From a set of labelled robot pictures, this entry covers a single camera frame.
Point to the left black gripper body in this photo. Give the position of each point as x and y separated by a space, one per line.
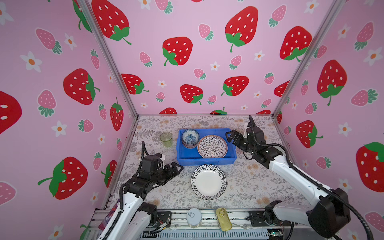
162 176

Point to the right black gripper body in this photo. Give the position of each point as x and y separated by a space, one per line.
244 146

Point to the large floral patterned plate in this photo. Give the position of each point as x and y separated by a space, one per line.
212 147

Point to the blue floral bowl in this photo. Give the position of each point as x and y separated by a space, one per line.
190 137

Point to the white zigzag rim plate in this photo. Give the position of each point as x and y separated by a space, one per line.
208 182

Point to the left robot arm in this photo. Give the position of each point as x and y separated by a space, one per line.
133 215

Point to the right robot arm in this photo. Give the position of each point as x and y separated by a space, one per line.
329 211

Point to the blue plastic bin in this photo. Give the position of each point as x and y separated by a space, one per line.
191 157

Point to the green glass cup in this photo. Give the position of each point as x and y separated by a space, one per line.
167 139

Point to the white round can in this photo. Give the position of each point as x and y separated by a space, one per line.
194 218

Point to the pink snack packet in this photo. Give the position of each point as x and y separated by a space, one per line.
107 219

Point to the yellow oval tin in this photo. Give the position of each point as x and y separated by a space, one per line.
223 219

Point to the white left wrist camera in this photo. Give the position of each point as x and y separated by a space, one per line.
161 156

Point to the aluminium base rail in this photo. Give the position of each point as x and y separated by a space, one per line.
208 229

